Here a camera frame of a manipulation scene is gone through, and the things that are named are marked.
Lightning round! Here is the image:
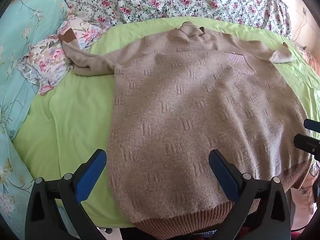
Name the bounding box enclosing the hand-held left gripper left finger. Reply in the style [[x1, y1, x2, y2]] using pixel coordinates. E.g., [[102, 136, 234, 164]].
[[25, 149, 108, 240]]

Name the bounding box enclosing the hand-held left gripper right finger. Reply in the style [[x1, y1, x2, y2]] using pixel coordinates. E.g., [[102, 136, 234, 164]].
[[209, 149, 292, 240]]

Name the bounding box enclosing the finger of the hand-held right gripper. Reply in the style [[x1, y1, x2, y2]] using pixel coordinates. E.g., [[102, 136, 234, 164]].
[[303, 119, 320, 132], [293, 134, 320, 159]]

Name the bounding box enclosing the beige knitted sweater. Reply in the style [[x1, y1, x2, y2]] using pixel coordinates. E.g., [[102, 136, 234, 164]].
[[59, 22, 313, 239]]

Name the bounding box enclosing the person's pink plaid clothing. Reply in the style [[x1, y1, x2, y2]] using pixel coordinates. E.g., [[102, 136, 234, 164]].
[[290, 160, 320, 230]]

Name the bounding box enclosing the green bed sheet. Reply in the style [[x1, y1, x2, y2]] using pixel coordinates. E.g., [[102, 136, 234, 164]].
[[12, 16, 320, 230]]

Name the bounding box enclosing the pastel floral cloth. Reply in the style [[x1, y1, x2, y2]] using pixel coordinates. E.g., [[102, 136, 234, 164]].
[[16, 17, 113, 95]]

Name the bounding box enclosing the teal floral blanket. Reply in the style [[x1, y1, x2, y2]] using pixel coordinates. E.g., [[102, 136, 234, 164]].
[[0, 0, 73, 238]]

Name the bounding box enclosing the white pink-flowered quilt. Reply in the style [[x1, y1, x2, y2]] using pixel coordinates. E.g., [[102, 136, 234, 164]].
[[64, 0, 292, 40]]

